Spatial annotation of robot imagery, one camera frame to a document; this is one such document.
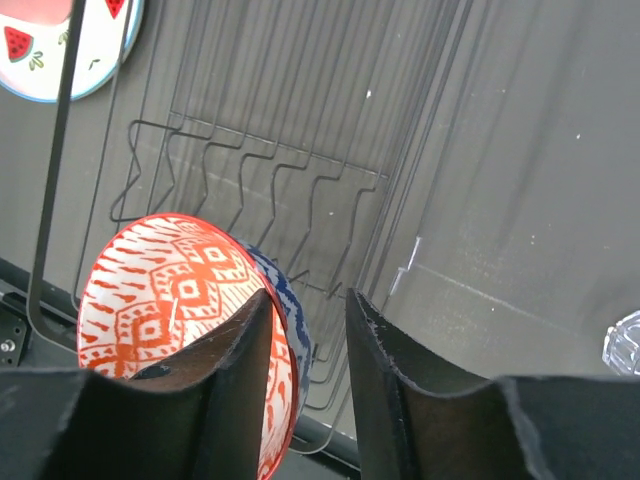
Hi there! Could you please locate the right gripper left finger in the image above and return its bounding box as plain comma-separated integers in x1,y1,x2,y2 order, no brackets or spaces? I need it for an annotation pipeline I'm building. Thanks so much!
1,290,272,479

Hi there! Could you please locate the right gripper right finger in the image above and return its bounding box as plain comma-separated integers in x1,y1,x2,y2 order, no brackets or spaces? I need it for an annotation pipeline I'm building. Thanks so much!
345,289,639,479

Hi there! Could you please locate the clear glass tumbler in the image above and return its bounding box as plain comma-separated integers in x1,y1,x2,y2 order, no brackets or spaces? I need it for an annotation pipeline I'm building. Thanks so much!
602,311,639,376

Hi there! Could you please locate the blue patterned bowl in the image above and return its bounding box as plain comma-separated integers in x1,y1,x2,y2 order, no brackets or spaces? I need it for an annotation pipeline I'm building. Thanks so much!
77,213,313,479

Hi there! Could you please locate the white watermelon pattern plate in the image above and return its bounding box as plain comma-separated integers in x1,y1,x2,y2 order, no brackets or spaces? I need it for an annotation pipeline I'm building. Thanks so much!
1,1,145,103

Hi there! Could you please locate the pink plastic cup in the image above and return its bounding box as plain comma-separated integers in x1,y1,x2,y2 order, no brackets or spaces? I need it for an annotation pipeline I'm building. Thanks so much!
0,0,73,25

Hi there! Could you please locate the black wire dish rack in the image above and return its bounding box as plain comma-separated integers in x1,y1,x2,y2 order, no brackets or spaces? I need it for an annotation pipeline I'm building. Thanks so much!
28,1,474,455

